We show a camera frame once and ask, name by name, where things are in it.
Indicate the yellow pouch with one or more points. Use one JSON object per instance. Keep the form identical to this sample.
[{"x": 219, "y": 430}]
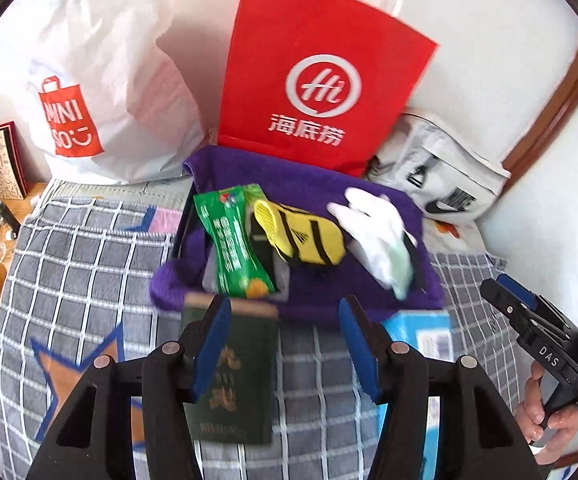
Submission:
[{"x": 309, "y": 240}]

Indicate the blue tissue pack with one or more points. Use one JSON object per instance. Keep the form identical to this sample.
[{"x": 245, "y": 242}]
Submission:
[{"x": 419, "y": 330}]

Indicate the wooden door frame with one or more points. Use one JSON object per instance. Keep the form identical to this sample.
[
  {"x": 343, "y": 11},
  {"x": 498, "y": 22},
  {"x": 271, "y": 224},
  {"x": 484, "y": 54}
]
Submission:
[{"x": 559, "y": 105}]

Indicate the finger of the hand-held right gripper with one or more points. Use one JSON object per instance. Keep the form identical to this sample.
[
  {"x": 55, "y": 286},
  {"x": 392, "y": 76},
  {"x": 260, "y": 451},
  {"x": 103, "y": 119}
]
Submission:
[
  {"x": 519, "y": 292},
  {"x": 504, "y": 305}
]

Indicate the grey waist bag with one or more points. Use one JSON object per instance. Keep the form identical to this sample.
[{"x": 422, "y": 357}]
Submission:
[{"x": 449, "y": 175}]

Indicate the white and green cloth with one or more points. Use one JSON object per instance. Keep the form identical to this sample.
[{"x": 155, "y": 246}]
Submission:
[{"x": 384, "y": 245}]

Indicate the grey checked blanket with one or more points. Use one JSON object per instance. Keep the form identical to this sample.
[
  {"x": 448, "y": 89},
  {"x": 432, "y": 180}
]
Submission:
[{"x": 84, "y": 270}]

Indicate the purple storage box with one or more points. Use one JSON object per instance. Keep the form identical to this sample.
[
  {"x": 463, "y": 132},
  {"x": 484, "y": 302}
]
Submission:
[{"x": 309, "y": 305}]

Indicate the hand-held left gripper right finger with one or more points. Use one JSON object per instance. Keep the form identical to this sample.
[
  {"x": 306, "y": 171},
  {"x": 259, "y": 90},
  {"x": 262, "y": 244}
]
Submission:
[{"x": 359, "y": 355}]

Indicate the green snack packet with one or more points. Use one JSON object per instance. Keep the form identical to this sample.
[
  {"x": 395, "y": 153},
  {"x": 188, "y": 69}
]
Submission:
[{"x": 229, "y": 245}]

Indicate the red paper bag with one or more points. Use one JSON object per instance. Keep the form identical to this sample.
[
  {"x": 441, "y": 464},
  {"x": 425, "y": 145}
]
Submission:
[{"x": 319, "y": 50}]

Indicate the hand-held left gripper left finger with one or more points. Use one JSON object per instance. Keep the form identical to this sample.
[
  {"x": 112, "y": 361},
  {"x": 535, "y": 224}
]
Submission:
[{"x": 211, "y": 350}]

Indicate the white plastic bag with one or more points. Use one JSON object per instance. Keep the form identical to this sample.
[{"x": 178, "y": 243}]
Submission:
[{"x": 109, "y": 60}]

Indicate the person's right hand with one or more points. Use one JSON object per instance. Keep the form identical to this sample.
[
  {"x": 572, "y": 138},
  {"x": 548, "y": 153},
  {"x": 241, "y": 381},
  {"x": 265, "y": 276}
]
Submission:
[{"x": 534, "y": 420}]

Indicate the dark green box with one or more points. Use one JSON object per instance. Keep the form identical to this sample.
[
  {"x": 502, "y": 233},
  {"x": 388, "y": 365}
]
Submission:
[{"x": 239, "y": 380}]

